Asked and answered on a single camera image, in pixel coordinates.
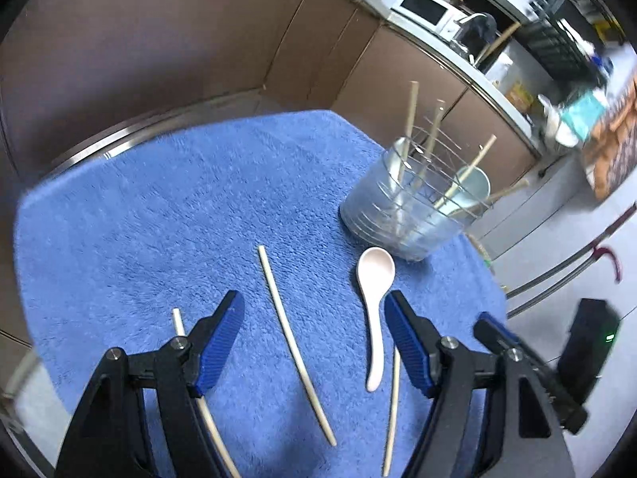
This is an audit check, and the white ceramic spoon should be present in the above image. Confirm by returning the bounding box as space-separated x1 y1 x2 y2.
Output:
356 247 397 392
457 165 492 213

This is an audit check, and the orange patterned apron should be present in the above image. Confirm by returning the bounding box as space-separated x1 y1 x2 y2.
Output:
578 66 637 201

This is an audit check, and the red hook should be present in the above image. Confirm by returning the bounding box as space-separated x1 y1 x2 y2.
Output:
594 245 624 284

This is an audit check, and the white detergent bottle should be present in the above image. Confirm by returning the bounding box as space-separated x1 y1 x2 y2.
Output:
489 54 514 86

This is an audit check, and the white microwave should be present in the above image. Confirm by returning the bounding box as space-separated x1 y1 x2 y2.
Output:
389 0 462 37

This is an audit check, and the teal cloth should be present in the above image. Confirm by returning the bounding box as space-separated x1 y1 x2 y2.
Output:
559 86 609 143

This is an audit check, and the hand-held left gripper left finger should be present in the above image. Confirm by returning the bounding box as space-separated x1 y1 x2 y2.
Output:
54 290 246 478

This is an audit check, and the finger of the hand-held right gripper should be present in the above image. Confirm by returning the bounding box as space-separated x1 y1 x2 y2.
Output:
472 311 589 435

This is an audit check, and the steel tube rail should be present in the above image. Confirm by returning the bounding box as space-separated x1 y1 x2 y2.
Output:
504 203 637 318

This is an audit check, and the wooden stick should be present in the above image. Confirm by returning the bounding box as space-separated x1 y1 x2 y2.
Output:
474 21 522 67

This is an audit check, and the blue towel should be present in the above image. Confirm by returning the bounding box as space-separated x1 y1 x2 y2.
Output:
15 108 509 478

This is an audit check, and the yellow liquid bottle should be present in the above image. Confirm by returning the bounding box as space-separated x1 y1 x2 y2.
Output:
506 81 534 111

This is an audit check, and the clear wire utensil holder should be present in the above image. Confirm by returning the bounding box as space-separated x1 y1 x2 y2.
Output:
339 128 492 262

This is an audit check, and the black wall dish rack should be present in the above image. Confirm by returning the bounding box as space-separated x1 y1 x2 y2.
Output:
526 0 612 84

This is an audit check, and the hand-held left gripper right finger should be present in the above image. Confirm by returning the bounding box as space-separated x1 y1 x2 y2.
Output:
384 291 576 478

